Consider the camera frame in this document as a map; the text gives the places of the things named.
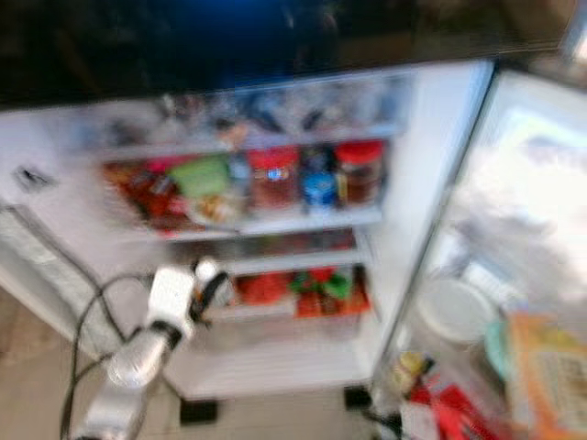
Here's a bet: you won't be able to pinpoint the glass fridge shelf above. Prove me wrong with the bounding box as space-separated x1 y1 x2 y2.
202 229 372 274

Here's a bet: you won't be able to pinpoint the black fridge foot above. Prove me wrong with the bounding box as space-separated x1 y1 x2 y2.
342 386 374 410
179 398 218 425

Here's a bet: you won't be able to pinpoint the white fridge shelf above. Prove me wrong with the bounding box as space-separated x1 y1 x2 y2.
119 206 384 241

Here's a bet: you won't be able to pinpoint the black fridge white interior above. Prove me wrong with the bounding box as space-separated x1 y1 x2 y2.
0 0 579 400

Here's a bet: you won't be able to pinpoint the fridge door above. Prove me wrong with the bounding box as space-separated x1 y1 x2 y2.
371 18 587 440

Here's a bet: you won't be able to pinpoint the red bag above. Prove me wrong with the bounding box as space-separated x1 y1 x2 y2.
236 273 285 306

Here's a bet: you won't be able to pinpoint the clear packet nut picture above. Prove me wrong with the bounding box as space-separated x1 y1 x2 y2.
188 191 244 226

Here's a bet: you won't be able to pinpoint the white crisper drawer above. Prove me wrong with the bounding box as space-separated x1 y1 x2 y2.
165 307 377 397

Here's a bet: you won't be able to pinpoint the red snack packet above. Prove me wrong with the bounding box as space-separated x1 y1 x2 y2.
105 163 194 230

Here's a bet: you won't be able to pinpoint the green plastic container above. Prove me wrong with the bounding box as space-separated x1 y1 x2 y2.
170 154 232 198

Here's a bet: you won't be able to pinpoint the green snack packet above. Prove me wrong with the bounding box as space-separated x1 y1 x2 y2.
289 268 354 302

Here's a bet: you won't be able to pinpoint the orange packet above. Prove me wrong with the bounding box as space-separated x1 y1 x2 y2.
295 291 370 319

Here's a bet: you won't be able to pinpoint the blue yogurt cup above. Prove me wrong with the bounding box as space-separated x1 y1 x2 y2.
301 168 338 214

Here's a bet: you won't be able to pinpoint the clear bubble wrap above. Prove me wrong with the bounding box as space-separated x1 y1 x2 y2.
5 206 120 354

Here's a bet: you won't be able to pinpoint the clear freezer drawer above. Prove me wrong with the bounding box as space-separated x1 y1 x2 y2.
60 78 409 155

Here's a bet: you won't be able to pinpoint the red lid jar yellow label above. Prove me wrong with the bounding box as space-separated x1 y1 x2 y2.
335 139 386 206

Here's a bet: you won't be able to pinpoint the black tape pieces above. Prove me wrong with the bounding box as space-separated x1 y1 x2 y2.
20 167 56 191

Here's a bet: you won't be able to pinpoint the large white round bowl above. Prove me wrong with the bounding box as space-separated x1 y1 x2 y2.
415 278 498 347

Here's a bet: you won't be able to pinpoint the red box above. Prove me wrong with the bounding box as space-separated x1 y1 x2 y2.
404 383 510 440

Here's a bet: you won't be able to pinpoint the teal round lid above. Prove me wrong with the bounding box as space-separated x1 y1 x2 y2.
484 319 512 379

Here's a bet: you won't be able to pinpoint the orange carton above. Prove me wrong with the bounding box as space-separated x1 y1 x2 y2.
504 312 587 440

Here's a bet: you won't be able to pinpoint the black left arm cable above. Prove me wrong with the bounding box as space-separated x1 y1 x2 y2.
60 273 157 440

